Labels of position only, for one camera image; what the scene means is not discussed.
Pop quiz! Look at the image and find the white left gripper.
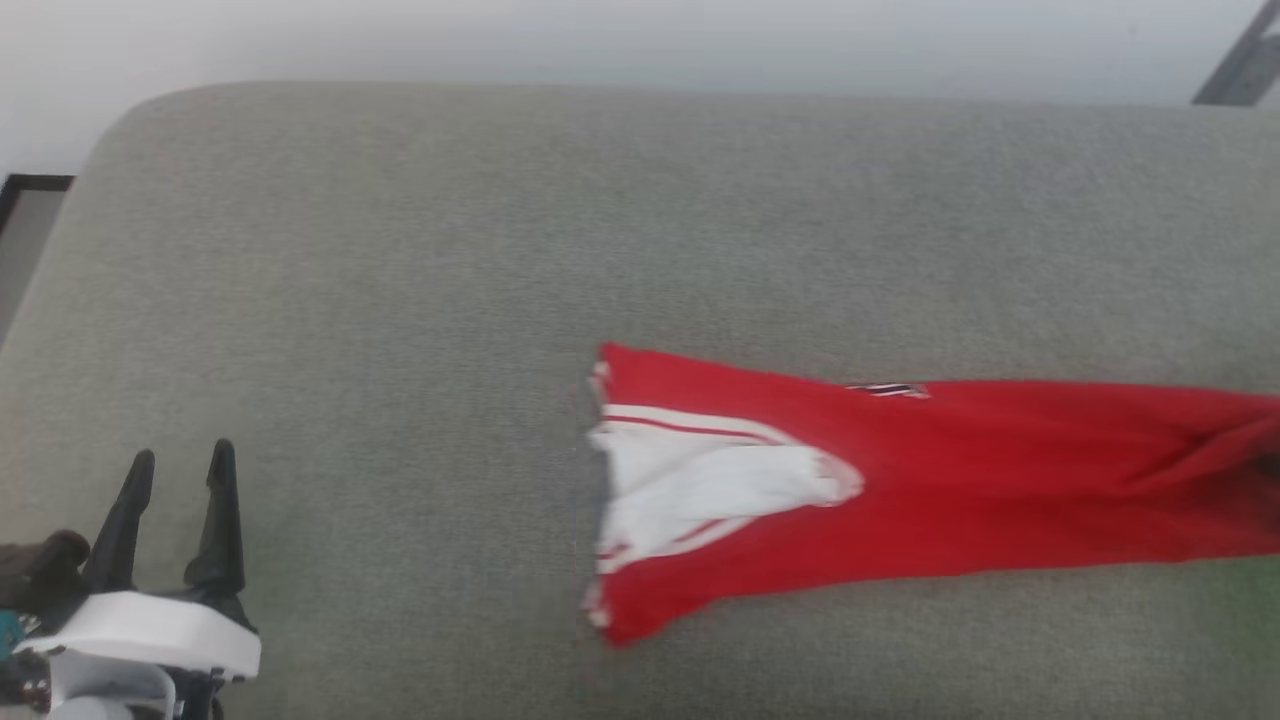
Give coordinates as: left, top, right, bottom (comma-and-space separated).
14, 438, 263, 683

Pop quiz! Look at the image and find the red and white basketball jersey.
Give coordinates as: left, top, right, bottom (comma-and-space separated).
583, 342, 1280, 647

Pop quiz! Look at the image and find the grey slanted bar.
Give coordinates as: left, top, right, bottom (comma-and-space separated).
1191, 0, 1280, 107

